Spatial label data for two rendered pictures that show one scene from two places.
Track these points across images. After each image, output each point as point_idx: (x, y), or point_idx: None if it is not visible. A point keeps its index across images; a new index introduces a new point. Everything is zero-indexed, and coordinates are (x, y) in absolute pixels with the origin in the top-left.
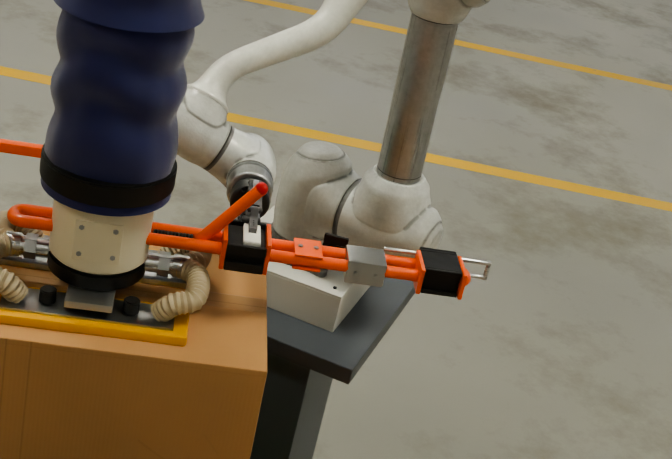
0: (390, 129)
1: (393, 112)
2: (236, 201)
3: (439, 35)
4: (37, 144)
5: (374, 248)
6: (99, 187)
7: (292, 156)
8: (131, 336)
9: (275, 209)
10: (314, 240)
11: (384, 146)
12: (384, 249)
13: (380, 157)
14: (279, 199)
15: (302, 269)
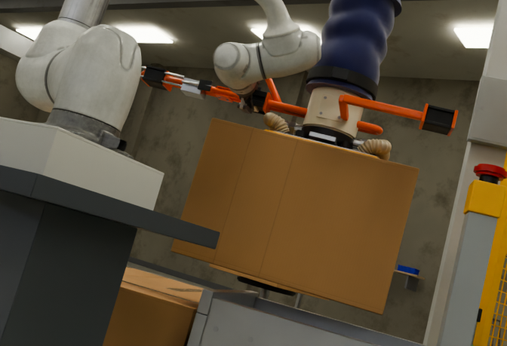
0: None
1: None
2: (271, 79)
3: None
4: (382, 102)
5: (189, 78)
6: None
7: (139, 51)
8: None
9: (127, 111)
10: (220, 86)
11: (104, 13)
12: (183, 77)
13: (99, 23)
14: (133, 98)
15: (227, 101)
